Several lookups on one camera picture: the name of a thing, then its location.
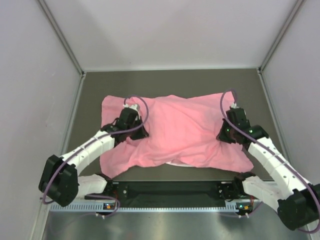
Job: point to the grey slotted cable duct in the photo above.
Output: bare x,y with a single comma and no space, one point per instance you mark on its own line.
110,206

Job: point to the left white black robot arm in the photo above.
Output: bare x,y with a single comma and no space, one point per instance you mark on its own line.
61,180

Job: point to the left aluminium frame post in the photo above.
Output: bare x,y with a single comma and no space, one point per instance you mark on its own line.
58,32

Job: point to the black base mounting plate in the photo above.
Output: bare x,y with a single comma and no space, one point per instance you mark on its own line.
171,193

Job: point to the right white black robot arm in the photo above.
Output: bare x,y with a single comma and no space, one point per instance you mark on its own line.
295,200

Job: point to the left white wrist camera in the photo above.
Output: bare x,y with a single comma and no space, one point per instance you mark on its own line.
134,107

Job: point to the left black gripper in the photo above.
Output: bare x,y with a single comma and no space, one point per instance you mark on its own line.
142,134

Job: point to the pink pillowcase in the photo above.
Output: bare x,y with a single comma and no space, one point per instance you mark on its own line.
181,130

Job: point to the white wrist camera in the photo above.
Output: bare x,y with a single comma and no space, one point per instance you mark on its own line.
234,106
134,107

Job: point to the aluminium frame post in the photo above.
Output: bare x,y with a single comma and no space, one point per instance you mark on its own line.
293,13
58,32

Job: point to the cream white pillow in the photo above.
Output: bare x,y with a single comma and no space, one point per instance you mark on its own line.
179,164

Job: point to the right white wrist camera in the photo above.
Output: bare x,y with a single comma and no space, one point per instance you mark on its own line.
234,106

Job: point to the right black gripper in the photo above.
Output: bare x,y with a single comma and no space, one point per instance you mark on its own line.
221,135

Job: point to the aluminium front rail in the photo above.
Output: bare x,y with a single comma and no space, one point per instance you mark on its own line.
272,185

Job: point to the right aluminium frame post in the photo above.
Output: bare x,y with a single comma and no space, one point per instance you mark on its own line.
293,13

